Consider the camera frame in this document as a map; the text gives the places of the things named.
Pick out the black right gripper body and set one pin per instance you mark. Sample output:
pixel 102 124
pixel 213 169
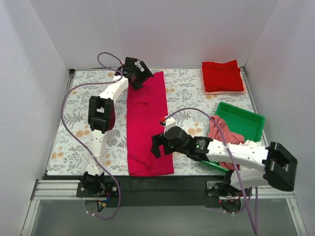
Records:
pixel 162 144

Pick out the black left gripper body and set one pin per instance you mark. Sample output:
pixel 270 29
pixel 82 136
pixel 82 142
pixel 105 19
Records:
pixel 139 74

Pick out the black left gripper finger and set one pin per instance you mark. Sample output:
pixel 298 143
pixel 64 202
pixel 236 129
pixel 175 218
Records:
pixel 136 83
pixel 146 73

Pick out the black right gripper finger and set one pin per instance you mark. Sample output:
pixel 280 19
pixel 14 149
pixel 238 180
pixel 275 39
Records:
pixel 157 141
pixel 168 147

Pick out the magenta t-shirt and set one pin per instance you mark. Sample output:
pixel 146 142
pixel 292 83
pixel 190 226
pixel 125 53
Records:
pixel 145 107

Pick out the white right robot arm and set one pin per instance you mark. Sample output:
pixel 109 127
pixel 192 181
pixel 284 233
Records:
pixel 273 165

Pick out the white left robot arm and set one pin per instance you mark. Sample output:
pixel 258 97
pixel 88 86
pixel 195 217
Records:
pixel 101 118

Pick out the dusty pink crumpled t-shirt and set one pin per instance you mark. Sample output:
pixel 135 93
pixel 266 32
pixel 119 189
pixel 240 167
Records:
pixel 229 136

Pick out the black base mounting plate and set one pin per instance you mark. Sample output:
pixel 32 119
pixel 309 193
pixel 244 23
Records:
pixel 149 191

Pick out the white crumpled t-shirt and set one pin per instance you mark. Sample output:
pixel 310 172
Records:
pixel 252 144

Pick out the green plastic bin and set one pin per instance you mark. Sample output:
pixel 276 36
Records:
pixel 248 124

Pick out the folded red t-shirt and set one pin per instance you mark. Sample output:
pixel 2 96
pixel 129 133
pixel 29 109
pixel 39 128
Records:
pixel 222 76

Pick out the folded pink t-shirt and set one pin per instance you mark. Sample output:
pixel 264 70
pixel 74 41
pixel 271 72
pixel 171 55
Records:
pixel 221 93

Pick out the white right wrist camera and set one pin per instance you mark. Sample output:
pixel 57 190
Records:
pixel 167 123

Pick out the aluminium frame rail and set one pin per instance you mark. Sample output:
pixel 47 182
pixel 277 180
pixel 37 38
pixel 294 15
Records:
pixel 67 189

